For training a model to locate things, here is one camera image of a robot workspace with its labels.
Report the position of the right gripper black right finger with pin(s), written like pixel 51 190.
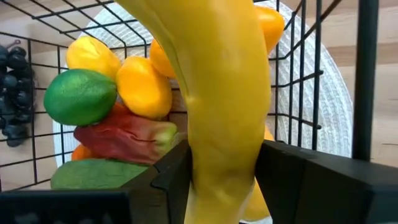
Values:
pixel 326 193

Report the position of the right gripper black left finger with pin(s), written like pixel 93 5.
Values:
pixel 93 208

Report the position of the green cucumber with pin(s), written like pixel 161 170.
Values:
pixel 93 174

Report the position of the orange fruit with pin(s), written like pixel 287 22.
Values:
pixel 82 154

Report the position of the yellow banana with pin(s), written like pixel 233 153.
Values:
pixel 224 93

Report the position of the glossy yellow bell pepper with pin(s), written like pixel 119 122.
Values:
pixel 270 25

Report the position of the red pointed pepper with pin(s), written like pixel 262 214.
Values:
pixel 124 137

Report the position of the white round woven placemat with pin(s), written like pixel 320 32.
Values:
pixel 326 109

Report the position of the green lime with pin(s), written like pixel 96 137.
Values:
pixel 79 98

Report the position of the matte yellow-orange mango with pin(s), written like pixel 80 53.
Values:
pixel 144 88

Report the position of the dark blue grape bunch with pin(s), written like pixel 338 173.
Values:
pixel 15 93

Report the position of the yellow lemon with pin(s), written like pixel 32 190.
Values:
pixel 91 56

